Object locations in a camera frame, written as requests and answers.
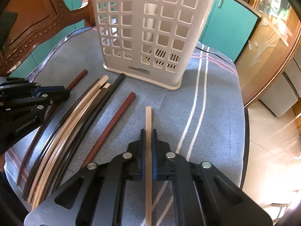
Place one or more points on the wooden door with glass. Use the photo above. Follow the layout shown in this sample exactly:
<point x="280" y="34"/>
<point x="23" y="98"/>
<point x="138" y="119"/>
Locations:
<point x="271" y="46"/>

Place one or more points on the reddish brown chopstick left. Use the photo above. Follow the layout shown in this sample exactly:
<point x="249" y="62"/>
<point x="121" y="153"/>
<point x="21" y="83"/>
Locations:
<point x="47" y="120"/>

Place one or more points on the beige chopstick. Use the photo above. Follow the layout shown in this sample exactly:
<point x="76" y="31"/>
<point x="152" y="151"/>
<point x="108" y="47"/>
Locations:
<point x="148" y="166"/>

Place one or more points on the carved wooden chair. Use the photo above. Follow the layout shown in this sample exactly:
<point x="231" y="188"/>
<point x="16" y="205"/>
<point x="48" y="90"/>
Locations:
<point x="37" y="21"/>

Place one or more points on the white perforated plastic utensil holder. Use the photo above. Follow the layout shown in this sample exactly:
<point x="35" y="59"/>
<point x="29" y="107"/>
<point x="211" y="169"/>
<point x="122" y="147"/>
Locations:
<point x="150" y="40"/>

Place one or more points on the teal cabinet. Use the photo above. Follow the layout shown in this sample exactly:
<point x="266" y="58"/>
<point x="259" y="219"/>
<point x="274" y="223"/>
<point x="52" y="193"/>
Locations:
<point x="228" y="27"/>

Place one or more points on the reddish brown chopstick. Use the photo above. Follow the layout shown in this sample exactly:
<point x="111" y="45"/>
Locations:
<point x="47" y="120"/>
<point x="90" y="157"/>

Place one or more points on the reddish brown chopstick right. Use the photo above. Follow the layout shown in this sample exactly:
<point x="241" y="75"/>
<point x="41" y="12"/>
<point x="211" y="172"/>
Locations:
<point x="90" y="157"/>

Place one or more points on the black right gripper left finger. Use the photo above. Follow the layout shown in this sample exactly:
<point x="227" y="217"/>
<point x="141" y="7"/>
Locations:
<point x="95" y="194"/>

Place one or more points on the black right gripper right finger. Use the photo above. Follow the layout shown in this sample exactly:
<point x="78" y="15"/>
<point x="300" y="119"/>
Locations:
<point x="202" y="194"/>

